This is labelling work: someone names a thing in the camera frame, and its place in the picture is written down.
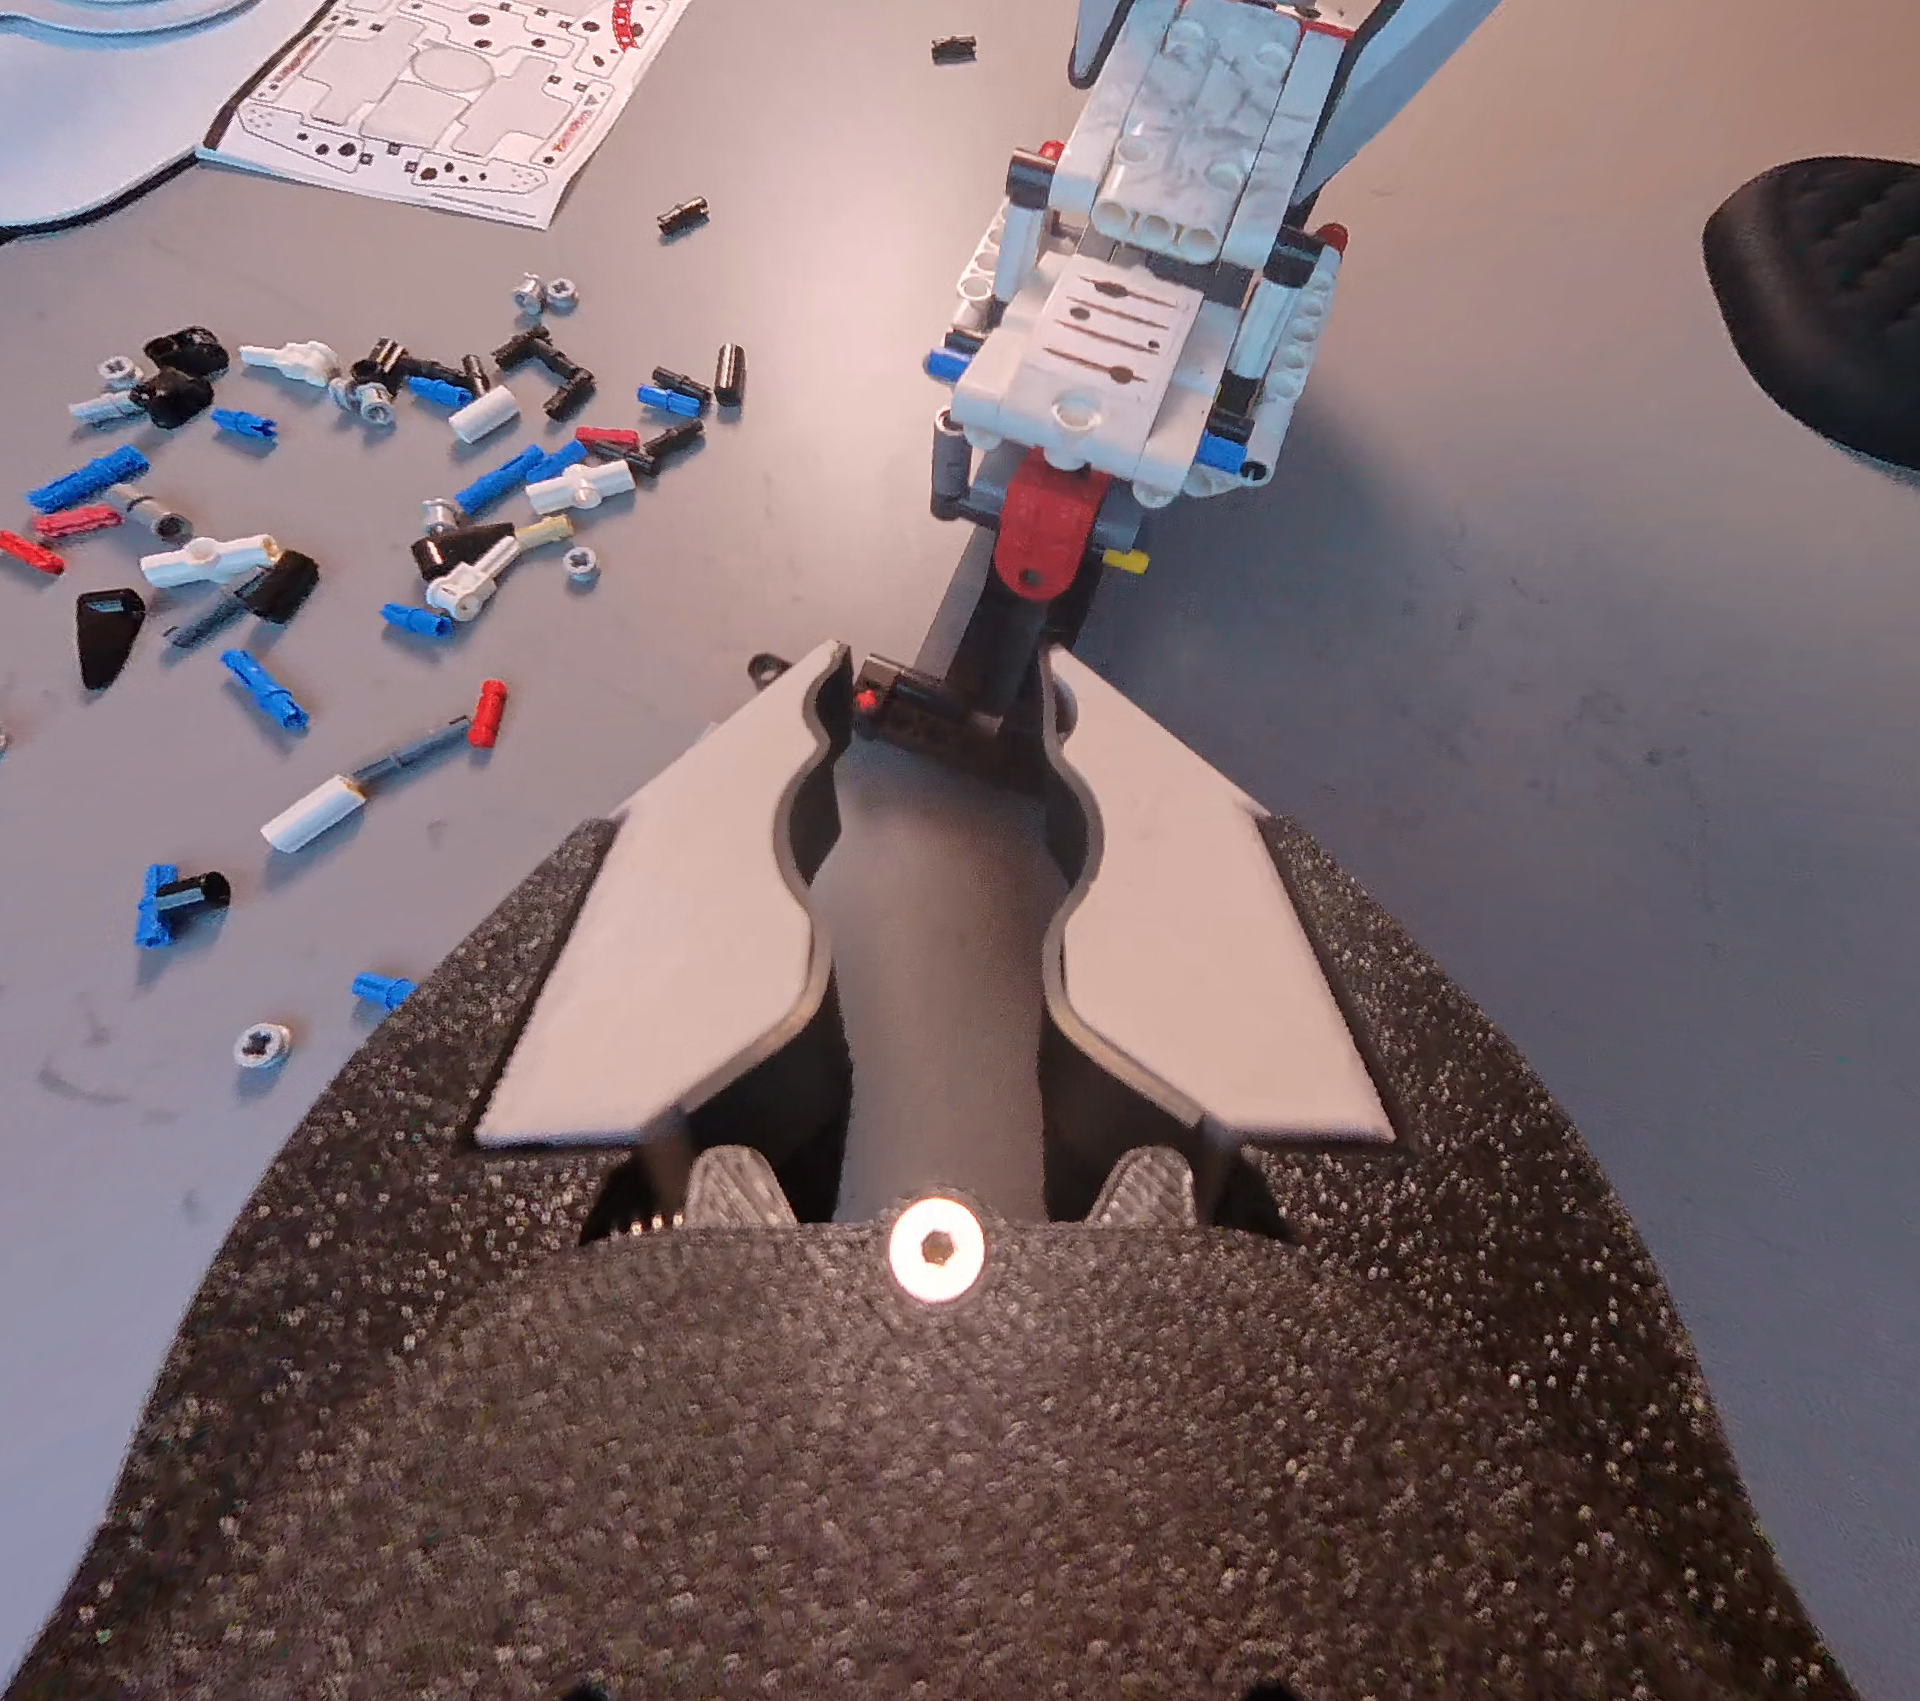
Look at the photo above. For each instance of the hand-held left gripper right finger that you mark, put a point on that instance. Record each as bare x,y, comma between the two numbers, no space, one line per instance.
1215,967

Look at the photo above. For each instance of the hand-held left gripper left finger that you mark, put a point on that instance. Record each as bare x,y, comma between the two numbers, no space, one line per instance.
661,967

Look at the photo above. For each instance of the white brick toy truck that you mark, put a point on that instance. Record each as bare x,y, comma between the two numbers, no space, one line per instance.
1185,126

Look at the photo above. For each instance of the white axle sleeve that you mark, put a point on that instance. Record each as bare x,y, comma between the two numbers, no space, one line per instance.
314,817

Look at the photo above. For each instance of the pile of small brick pieces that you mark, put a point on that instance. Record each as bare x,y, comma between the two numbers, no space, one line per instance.
482,414

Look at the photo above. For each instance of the white sticker sheet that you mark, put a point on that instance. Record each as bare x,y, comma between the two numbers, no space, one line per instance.
450,80

